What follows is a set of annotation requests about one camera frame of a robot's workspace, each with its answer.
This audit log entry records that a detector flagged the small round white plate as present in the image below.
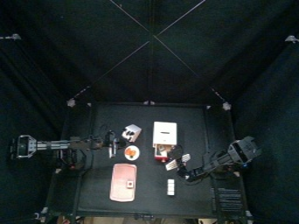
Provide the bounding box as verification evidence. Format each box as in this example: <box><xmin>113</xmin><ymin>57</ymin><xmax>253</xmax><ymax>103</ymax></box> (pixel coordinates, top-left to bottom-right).
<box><xmin>123</xmin><ymin>144</ymin><xmax>142</xmax><ymax>162</ymax></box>

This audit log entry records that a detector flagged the red toy drawer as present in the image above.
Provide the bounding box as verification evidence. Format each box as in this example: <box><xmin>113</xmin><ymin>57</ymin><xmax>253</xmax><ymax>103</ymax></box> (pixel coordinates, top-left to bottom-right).
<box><xmin>154</xmin><ymin>143</ymin><xmax>174</xmax><ymax>162</ymax></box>

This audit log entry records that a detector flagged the small grey toy box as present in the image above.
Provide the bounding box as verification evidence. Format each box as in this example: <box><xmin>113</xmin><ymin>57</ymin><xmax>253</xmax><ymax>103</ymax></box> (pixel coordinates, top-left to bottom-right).
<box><xmin>121</xmin><ymin>123</ymin><xmax>143</xmax><ymax>144</ymax></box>

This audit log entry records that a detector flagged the white segmented block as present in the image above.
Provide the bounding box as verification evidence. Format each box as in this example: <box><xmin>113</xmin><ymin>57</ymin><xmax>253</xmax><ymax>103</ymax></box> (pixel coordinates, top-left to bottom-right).
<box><xmin>166</xmin><ymin>178</ymin><xmax>177</xmax><ymax>197</ymax></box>

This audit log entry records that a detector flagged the white wooden box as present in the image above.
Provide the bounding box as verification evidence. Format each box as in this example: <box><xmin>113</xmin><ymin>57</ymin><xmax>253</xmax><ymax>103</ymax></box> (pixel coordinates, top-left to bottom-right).
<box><xmin>153</xmin><ymin>121</ymin><xmax>180</xmax><ymax>147</ymax></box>

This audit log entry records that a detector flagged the pink rectangular tray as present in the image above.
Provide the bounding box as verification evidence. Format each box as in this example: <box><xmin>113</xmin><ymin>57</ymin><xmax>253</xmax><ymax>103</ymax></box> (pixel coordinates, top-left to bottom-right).
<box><xmin>109</xmin><ymin>163</ymin><xmax>139</xmax><ymax>203</ymax></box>

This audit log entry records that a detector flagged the thin white cord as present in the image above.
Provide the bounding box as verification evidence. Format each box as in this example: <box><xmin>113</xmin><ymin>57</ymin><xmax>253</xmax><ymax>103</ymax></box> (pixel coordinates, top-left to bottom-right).
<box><xmin>71</xmin><ymin>0</ymin><xmax>209</xmax><ymax>100</ymax></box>
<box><xmin>107</xmin><ymin>0</ymin><xmax>228</xmax><ymax>103</ymax></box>

